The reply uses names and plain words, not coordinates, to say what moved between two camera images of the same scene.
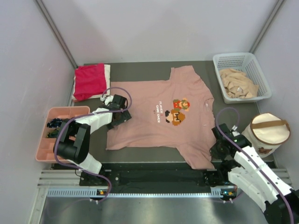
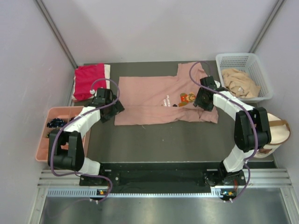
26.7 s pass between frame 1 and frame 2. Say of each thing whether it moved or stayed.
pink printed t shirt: moved
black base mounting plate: stayed
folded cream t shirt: stayed
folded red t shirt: stayed
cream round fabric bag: stayed
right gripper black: moved
